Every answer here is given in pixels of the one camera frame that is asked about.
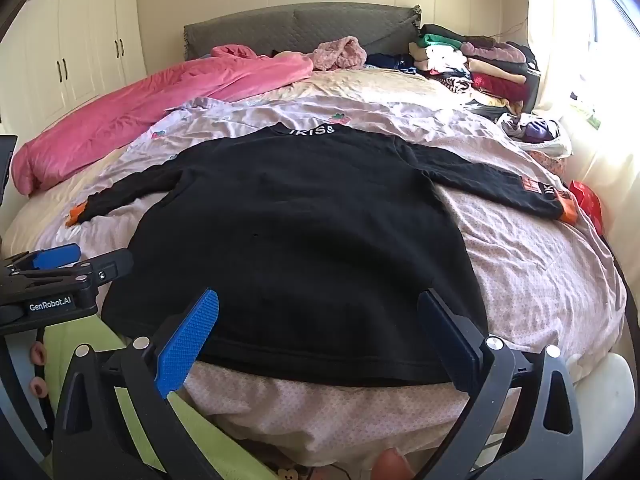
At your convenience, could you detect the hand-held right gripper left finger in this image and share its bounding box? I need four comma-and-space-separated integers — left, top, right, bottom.
52, 288, 236, 480

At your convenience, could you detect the grey quilted headboard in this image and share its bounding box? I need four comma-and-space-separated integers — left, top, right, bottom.
182, 4, 423, 63

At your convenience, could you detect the person's right hand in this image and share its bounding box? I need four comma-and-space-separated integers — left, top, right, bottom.
372, 447, 416, 480

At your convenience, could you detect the black flat device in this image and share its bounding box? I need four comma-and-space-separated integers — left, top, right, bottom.
0, 135, 18, 206

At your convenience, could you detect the white wardrobe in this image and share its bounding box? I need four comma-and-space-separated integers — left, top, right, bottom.
0, 0, 148, 136

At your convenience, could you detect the person's left hand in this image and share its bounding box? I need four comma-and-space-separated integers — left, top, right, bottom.
27, 340, 51, 401

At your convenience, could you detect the white bag of clothes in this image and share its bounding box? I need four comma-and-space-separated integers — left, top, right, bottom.
495, 112, 573, 158

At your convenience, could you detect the navy garment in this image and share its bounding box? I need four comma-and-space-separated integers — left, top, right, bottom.
365, 52, 418, 75

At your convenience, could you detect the pink quilt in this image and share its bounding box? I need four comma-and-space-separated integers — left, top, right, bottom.
11, 44, 315, 196

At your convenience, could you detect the person's green garment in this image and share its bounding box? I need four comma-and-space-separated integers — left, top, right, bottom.
40, 305, 281, 480

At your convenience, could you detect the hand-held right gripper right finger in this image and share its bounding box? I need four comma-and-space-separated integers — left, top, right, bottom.
417, 289, 586, 480

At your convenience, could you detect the cream curtain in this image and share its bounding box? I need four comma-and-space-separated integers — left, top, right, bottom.
525, 0, 640, 241

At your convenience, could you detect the red plastic bag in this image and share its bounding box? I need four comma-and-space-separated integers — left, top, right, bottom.
569, 180, 606, 236

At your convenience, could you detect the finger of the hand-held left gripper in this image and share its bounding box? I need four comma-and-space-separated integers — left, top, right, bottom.
30, 248, 135, 292
5, 243, 82, 273

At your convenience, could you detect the beige bed sheet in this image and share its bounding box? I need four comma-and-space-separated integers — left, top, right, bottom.
0, 67, 466, 261

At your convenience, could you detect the pile of folded clothes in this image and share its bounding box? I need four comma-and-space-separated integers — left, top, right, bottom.
407, 24, 541, 116

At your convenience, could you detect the pink printed blanket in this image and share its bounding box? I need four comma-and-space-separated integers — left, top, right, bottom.
50, 95, 631, 467

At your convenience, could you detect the black long-sleeved sweater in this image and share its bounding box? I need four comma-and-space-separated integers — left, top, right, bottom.
67, 122, 581, 388

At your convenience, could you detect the pink fluffy garment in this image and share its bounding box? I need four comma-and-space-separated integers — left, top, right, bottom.
312, 36, 368, 73

